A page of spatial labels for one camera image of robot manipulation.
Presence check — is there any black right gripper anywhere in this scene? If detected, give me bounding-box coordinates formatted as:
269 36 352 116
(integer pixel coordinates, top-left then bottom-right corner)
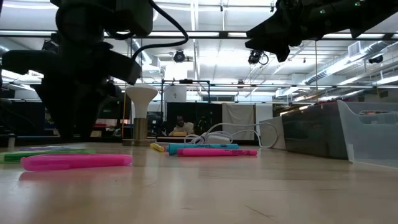
245 0 354 63

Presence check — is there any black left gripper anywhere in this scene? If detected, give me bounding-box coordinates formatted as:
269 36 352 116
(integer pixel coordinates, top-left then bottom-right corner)
1 34 108 141

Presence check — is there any purple chunky highlighter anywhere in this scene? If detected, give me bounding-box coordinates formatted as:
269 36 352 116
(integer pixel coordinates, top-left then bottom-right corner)
19 146 76 152

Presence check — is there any green chunky highlighter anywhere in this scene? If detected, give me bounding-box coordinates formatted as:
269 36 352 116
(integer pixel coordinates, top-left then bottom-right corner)
0 149 96 163

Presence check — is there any pink chunky highlighter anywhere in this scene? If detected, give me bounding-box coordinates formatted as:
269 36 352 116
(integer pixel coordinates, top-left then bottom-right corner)
21 154 134 172

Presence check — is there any short yellow highlighter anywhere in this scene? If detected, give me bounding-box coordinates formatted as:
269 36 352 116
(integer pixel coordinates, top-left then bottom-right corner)
149 142 166 153

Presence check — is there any pink slim highlighter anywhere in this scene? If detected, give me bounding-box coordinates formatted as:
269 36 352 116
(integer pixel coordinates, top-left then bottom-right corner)
177 148 259 157

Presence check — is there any teal slim highlighter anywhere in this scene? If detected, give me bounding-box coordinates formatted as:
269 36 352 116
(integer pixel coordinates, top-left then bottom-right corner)
167 142 239 156

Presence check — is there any black background monitor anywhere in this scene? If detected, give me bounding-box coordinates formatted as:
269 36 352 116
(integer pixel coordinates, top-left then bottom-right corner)
96 93 132 120

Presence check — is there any white mushroom table lamp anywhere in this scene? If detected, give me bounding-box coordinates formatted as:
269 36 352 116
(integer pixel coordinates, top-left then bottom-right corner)
122 83 159 147

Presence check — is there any grey hanging cloth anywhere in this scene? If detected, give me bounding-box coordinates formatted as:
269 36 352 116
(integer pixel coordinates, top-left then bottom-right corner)
221 103 256 141

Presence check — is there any dark brown plastic bin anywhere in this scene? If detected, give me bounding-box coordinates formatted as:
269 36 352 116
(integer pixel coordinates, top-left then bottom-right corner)
280 100 349 161

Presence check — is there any person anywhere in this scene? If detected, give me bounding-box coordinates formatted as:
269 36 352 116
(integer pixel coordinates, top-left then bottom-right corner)
169 114 195 137

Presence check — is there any clear plastic bin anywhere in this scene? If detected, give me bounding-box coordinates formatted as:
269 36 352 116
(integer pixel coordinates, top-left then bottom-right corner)
336 99 398 170

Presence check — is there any black overhead frame beam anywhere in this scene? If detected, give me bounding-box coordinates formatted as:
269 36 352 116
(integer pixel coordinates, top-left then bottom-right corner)
0 29 398 40

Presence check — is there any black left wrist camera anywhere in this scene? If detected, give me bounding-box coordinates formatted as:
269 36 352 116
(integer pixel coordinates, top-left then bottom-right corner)
102 51 142 85

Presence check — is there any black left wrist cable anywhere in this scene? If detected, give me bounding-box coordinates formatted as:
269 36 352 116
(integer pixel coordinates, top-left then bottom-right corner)
104 0 190 60

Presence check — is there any black background rig frame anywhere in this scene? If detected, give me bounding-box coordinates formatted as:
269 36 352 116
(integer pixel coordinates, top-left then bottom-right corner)
160 79 211 138

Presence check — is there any white lamp cable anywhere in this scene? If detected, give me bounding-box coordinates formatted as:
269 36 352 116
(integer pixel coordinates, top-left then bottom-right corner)
183 121 279 149

